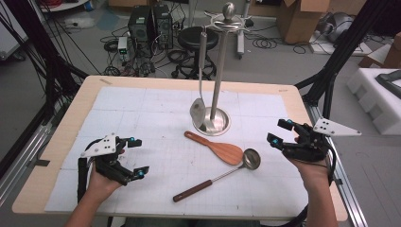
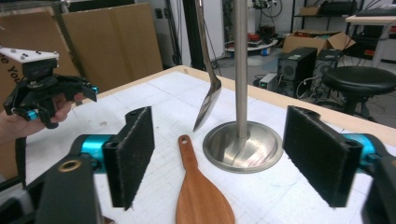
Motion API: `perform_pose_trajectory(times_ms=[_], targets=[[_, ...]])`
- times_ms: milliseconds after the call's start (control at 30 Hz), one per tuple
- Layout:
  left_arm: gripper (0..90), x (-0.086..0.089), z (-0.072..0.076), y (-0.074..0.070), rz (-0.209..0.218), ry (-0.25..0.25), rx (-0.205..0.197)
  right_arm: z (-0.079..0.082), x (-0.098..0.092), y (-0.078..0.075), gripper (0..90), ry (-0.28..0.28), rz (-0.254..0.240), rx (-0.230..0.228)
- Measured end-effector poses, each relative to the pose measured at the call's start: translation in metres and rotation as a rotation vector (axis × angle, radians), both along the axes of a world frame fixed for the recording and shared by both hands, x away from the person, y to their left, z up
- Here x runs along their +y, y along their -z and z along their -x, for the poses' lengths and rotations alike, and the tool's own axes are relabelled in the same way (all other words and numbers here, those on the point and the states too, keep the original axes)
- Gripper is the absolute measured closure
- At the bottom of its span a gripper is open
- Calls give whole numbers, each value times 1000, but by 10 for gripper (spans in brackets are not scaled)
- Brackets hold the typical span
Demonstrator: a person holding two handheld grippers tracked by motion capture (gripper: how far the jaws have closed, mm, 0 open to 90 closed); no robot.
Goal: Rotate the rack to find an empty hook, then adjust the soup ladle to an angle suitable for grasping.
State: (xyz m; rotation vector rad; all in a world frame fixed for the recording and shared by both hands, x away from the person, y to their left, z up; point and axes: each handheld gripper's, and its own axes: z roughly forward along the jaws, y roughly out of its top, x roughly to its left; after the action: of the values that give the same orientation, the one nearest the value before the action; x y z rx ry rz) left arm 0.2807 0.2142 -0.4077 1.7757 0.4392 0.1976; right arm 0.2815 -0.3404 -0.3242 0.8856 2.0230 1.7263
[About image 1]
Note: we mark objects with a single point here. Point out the open cardboard box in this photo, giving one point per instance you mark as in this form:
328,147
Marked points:
299,23

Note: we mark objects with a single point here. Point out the brown cardboard box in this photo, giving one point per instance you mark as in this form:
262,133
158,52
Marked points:
389,53

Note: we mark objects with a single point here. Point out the small grey power supply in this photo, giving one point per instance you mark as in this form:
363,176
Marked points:
123,48

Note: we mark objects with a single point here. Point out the white grid mat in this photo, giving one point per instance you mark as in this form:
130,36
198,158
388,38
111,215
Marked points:
157,110

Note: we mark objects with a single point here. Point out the dark curved part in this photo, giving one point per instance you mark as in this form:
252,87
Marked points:
390,81

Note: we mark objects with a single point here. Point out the black computer tower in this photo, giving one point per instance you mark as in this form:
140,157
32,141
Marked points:
139,25
164,26

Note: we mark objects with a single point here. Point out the aluminium rail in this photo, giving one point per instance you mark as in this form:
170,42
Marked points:
22,167
346,195

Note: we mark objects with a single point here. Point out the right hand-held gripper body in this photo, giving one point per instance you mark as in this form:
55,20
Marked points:
310,148

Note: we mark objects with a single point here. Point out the grey round appliance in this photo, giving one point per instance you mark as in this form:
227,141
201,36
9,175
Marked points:
337,26

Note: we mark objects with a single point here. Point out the person's right hand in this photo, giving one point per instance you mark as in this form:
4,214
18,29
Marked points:
313,173

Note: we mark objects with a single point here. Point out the person's left hand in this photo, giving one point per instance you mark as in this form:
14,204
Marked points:
99,189

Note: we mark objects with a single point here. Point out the white foam block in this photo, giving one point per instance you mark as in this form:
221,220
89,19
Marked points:
372,101

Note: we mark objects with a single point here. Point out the wooden rice spatula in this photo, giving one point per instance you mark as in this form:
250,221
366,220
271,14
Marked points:
227,153

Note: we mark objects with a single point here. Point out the metal serving spoon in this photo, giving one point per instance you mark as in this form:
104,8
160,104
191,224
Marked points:
198,112

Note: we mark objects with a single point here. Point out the black round stool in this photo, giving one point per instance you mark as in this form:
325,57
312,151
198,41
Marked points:
190,39

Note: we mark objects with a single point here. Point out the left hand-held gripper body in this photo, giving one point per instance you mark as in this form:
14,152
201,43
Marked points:
101,146

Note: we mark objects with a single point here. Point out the steel utensil stand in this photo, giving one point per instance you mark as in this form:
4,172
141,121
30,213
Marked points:
217,78

